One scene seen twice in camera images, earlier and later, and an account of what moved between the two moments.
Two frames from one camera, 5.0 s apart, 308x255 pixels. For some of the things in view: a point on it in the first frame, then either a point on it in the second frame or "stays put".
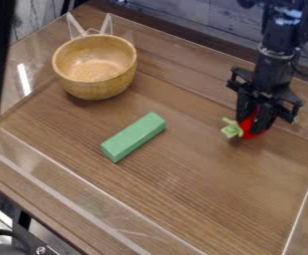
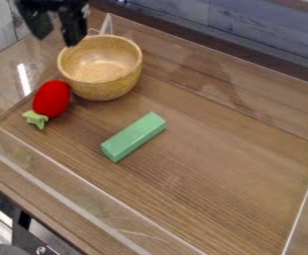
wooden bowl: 95,66 stays put
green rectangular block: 136,135 stays put
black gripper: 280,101 → 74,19
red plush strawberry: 236,129 → 51,101
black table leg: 25,219 stays put
